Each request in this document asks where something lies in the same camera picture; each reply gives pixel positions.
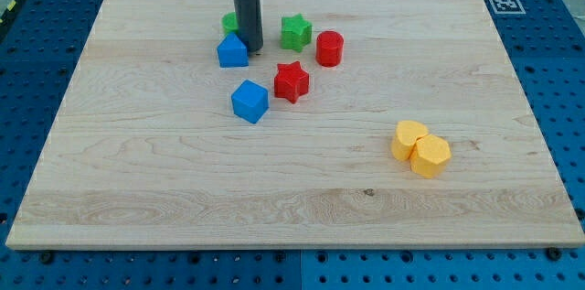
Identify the red star block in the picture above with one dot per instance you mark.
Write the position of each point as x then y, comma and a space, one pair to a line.
291, 81

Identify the white fiducial marker tag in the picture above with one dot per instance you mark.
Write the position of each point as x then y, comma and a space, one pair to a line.
507, 7

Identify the yellow hexagon block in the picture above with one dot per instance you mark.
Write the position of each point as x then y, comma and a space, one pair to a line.
430, 156

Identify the light wooden board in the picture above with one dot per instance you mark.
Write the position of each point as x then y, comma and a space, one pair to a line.
146, 152

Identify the yellow heart block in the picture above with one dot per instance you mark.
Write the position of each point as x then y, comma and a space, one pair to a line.
407, 133

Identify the green star block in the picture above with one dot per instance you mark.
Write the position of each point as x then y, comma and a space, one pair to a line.
296, 32

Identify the red cylinder block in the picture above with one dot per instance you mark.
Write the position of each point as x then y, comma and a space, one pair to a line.
329, 48

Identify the yellow black hazard tape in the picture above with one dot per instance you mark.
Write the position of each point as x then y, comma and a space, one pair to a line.
11, 10

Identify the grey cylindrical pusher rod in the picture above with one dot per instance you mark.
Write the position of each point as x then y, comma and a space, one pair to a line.
248, 14

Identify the green cylinder block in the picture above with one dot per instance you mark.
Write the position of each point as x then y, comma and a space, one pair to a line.
229, 23

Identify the blue cube block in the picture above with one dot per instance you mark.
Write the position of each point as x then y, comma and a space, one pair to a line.
250, 101

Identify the blue triangular prism block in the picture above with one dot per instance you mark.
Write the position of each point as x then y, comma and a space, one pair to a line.
232, 52

